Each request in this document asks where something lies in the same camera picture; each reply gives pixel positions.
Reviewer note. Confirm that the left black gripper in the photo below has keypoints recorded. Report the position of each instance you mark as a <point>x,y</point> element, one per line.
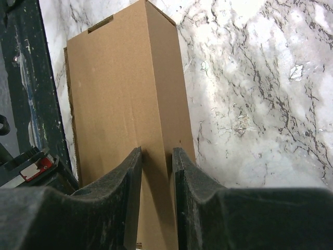
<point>36,168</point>

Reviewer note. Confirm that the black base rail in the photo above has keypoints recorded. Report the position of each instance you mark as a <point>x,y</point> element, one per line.
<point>28,95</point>

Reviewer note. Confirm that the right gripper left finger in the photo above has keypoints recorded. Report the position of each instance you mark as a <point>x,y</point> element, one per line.
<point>106,211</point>

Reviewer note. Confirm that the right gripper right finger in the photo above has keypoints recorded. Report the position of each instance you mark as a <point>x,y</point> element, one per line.
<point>198,210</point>

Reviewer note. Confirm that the cardboard box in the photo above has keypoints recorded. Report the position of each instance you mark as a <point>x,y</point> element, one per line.
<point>127,89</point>

